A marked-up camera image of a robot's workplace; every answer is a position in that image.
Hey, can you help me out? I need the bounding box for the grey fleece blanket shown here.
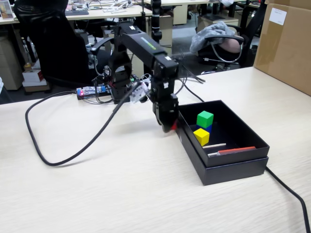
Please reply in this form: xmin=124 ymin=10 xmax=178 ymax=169
xmin=189 ymin=21 xmax=237 ymax=54

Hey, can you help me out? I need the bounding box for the small photo frame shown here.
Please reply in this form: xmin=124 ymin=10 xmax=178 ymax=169
xmin=0 ymin=0 xmax=15 ymax=20

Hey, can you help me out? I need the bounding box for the black cardboard box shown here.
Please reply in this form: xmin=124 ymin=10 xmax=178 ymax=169
xmin=176 ymin=99 xmax=270 ymax=168

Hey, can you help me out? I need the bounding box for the green wooden cube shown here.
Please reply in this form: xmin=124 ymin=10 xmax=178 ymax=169
xmin=196 ymin=111 xmax=214 ymax=129

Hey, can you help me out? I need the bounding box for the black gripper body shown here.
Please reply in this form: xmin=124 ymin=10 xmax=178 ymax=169
xmin=152 ymin=93 xmax=180 ymax=115

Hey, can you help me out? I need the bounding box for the pink seat cushion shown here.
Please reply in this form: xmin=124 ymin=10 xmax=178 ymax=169
xmin=220 ymin=37 xmax=244 ymax=53

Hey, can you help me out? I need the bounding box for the black table cable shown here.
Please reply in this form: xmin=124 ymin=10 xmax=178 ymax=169
xmin=179 ymin=77 xmax=311 ymax=233

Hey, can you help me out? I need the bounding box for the beige office desk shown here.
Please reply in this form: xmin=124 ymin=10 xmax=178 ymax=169
xmin=0 ymin=4 xmax=154 ymax=25

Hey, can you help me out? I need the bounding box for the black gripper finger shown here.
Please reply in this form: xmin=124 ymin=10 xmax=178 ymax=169
xmin=160 ymin=112 xmax=179 ymax=133
xmin=153 ymin=109 xmax=162 ymax=126

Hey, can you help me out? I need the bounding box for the red and white carton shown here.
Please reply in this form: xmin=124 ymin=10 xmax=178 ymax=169
xmin=22 ymin=69 xmax=45 ymax=83

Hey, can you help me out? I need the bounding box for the bare camera circuit board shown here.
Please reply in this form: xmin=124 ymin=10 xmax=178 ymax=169
xmin=130 ymin=82 xmax=149 ymax=105

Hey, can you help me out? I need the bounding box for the black keyboard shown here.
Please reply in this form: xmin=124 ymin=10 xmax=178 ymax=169
xmin=65 ymin=9 xmax=90 ymax=16

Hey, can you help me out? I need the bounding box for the yellow wooden cube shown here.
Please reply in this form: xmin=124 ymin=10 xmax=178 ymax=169
xmin=193 ymin=128 xmax=210 ymax=147

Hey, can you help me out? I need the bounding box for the blue wooden cube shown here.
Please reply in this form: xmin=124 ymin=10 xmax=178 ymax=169
xmin=196 ymin=123 xmax=212 ymax=134

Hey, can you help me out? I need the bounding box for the thick black camera cable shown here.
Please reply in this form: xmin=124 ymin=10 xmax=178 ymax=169
xmin=25 ymin=91 xmax=137 ymax=167

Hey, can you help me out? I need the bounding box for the large brown cardboard box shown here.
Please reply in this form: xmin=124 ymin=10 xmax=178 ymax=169
xmin=252 ymin=0 xmax=311 ymax=97

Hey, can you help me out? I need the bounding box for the chrome armrest office chair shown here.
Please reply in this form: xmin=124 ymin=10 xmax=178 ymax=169
xmin=195 ymin=0 xmax=267 ymax=75

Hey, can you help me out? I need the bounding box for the black mesh office chair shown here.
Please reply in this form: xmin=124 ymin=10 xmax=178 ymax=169
xmin=13 ymin=0 xmax=110 ymax=90

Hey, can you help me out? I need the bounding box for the black pole with white bands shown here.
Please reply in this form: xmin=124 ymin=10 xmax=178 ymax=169
xmin=150 ymin=0 xmax=163 ymax=47

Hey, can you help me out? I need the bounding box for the red flat bar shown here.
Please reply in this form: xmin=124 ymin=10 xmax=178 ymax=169
xmin=217 ymin=146 xmax=257 ymax=155

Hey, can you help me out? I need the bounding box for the red blue controller board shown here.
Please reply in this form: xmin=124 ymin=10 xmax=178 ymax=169
xmin=76 ymin=85 xmax=109 ymax=100

